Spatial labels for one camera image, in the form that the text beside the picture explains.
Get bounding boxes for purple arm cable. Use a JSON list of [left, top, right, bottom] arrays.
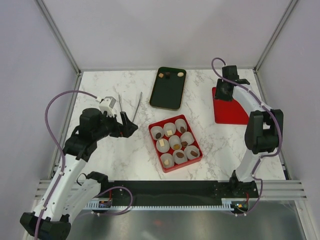
[[211, 57, 284, 218], [34, 90, 133, 240]]

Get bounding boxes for dark oval chocolate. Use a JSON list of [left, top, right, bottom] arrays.
[[176, 152, 184, 158]]

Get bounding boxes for white paper cup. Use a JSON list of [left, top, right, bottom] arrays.
[[156, 138, 170, 154], [180, 131, 195, 147], [172, 149, 188, 165], [163, 122, 177, 138], [174, 118, 188, 134], [150, 126, 165, 141], [184, 145, 200, 160], [160, 153, 175, 169], [168, 135, 182, 151]]

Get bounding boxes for white square chocolate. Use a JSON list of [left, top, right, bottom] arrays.
[[159, 139, 165, 147], [166, 130, 173, 136]]

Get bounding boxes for caramel ridged chocolate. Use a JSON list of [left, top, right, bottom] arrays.
[[173, 144, 180, 150]]

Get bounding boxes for red chocolate box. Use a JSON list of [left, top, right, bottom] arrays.
[[148, 114, 203, 173]]

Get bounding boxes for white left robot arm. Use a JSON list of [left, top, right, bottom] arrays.
[[20, 108, 138, 240]]

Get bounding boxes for red box lid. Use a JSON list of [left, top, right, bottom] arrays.
[[212, 87, 249, 126]]

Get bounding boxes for dark green tray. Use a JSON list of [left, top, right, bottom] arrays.
[[149, 66, 187, 111]]

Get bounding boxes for metal tongs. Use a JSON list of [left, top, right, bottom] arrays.
[[118, 91, 143, 123]]

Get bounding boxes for white slotted cable duct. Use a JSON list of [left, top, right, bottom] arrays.
[[83, 199, 234, 211]]

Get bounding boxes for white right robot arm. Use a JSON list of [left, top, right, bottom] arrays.
[[212, 65, 284, 198]]

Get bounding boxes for brown square chocolate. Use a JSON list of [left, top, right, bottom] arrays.
[[181, 141, 188, 147], [180, 126, 187, 134]]

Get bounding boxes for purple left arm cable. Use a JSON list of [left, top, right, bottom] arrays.
[[34, 90, 133, 240]]

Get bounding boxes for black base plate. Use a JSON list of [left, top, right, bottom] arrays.
[[100, 180, 259, 206]]

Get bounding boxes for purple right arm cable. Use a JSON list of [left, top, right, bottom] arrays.
[[211, 57, 284, 218]]

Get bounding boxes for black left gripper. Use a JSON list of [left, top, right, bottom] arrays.
[[93, 110, 138, 141]]

